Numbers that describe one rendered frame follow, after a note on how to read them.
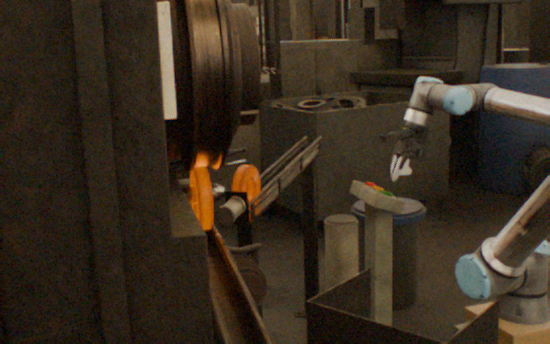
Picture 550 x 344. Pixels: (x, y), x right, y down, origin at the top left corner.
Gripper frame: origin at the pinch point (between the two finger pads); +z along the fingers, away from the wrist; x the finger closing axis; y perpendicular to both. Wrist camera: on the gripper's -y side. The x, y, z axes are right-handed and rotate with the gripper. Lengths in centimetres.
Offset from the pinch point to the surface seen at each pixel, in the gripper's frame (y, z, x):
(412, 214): 29.4, 15.2, 30.0
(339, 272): -8.8, 37.9, -1.9
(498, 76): 150, -72, 189
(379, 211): 0.7, 13.5, 2.4
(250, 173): -54, 10, -15
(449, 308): 58, 49, 25
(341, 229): -13.5, 22.4, -2.3
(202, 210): -77, 14, -69
